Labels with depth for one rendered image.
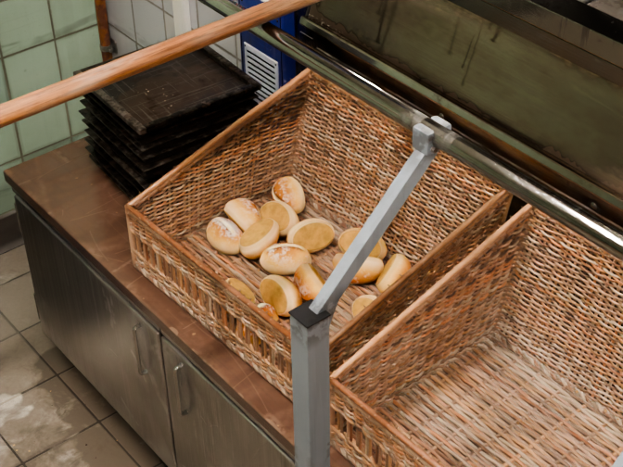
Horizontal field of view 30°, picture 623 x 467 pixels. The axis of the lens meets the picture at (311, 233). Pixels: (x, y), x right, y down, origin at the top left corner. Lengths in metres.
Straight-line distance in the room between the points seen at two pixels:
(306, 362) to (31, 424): 1.30
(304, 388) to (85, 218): 0.90
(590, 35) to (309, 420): 0.72
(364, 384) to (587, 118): 0.56
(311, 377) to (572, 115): 0.62
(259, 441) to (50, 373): 1.00
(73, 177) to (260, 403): 0.80
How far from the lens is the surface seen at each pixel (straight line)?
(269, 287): 2.15
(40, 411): 2.88
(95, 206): 2.48
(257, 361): 2.05
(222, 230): 2.28
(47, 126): 3.27
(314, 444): 1.78
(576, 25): 1.87
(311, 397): 1.70
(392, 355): 1.94
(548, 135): 1.97
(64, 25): 3.17
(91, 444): 2.78
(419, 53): 2.15
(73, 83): 1.67
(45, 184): 2.57
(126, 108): 2.37
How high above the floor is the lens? 2.04
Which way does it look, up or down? 38 degrees down
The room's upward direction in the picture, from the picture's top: 1 degrees counter-clockwise
